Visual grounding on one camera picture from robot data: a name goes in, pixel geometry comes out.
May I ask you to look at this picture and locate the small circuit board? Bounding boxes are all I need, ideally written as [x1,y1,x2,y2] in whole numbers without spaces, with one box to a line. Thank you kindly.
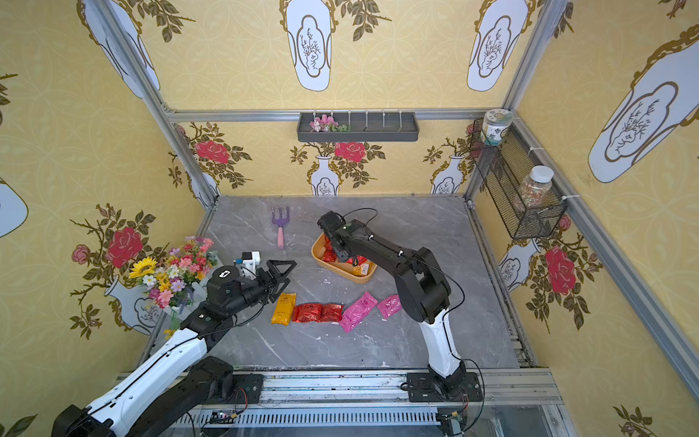
[209,410,238,425]

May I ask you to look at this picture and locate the grey wall shelf tray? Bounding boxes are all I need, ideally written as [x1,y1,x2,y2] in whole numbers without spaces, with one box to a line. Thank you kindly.
[297,110,420,143]

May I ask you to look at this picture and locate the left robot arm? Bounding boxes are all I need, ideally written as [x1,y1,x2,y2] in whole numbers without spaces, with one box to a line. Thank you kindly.
[52,260,296,436]

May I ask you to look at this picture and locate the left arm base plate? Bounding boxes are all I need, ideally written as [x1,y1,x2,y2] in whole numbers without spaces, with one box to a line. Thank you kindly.
[222,373,264,405]

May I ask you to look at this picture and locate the white lidded tin jar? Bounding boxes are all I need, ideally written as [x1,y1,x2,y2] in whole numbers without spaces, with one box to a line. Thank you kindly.
[481,109,514,146]

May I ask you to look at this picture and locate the purple pink garden fork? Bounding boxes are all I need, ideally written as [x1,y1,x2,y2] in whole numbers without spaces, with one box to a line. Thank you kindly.
[271,207,291,249]

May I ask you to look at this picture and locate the red tea bag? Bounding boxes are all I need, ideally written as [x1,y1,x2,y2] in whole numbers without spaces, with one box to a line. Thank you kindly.
[319,303,344,323]
[321,239,338,263]
[292,303,323,323]
[348,256,371,277]

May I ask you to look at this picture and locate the pink tea bag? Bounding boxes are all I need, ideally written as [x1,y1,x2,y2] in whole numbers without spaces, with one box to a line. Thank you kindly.
[339,291,378,333]
[377,294,402,320]

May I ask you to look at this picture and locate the artificial flower bouquet fence pot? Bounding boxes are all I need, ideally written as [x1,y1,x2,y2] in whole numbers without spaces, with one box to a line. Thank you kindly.
[129,237,220,334]

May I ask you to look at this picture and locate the clear jar white lid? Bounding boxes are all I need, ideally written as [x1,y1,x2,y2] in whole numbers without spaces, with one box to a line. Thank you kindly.
[514,166,554,212]

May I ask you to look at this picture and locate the orange plastic storage box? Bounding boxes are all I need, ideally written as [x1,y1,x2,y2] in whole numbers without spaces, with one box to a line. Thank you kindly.
[311,234,378,284]

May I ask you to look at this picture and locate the yellow tea bag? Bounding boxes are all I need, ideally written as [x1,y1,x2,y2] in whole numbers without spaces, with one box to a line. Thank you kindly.
[270,293,297,326]

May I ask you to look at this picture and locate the black wire wall basket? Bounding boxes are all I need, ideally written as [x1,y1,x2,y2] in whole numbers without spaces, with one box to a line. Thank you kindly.
[464,119,568,240]

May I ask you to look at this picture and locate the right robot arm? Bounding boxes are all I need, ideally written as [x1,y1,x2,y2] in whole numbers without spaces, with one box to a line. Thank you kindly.
[318,210,467,400]

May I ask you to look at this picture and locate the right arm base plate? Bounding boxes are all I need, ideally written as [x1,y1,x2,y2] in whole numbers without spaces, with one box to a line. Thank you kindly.
[400,371,484,402]

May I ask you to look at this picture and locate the small pink flowers on shelf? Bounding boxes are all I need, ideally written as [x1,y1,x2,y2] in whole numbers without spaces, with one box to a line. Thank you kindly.
[309,114,350,133]

